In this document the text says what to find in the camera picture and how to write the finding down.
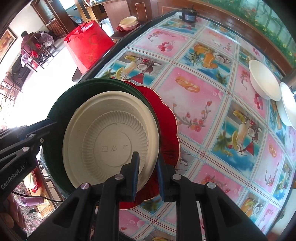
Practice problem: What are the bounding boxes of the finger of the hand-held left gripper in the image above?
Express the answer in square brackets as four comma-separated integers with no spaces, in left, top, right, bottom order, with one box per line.
[25,118,60,145]

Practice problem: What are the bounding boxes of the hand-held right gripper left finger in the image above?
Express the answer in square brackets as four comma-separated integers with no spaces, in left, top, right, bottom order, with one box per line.
[28,151,140,241]

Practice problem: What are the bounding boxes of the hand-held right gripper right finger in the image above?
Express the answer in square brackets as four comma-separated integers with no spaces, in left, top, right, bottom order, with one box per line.
[157,155,269,241]

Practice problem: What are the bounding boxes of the dark green plate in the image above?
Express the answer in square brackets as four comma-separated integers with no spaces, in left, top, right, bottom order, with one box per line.
[43,78,162,196]

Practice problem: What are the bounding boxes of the cream paper plate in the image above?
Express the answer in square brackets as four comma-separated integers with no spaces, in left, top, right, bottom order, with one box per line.
[62,91,160,193]

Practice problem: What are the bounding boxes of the red glass plate gold rim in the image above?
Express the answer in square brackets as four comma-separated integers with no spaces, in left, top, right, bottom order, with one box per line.
[118,80,181,204]

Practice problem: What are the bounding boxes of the stacked cream bowls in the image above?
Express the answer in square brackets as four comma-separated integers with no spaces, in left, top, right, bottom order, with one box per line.
[119,16,139,30]

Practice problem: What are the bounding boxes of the person's left hand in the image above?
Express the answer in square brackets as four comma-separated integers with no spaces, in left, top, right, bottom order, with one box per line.
[0,195,27,235]

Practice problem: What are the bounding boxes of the pink bottle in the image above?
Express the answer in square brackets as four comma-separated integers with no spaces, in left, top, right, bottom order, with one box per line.
[20,197,44,206]

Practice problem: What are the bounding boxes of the dark wooden chair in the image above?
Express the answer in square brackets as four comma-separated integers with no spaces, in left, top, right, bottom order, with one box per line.
[21,32,57,70]

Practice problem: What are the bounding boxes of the fruit print tablecloth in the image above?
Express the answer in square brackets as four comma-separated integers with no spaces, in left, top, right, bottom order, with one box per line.
[88,10,296,241]

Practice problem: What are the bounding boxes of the red gift bag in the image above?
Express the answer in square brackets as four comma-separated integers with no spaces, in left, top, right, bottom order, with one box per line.
[63,20,115,72]

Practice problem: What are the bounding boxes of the wooden display cabinet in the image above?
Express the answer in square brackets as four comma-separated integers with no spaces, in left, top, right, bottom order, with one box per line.
[30,0,81,39]

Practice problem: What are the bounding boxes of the white paper bowl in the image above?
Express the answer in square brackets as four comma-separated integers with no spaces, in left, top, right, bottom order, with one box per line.
[276,82,296,130]
[248,60,282,101]

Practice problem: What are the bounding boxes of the black round container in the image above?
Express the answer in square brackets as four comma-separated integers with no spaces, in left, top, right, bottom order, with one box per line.
[180,7,197,22]

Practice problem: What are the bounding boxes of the black cable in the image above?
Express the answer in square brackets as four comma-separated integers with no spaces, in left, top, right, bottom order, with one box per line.
[11,191,63,202]

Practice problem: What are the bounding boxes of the framed wall picture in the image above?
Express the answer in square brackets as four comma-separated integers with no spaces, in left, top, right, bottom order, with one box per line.
[0,28,18,63]

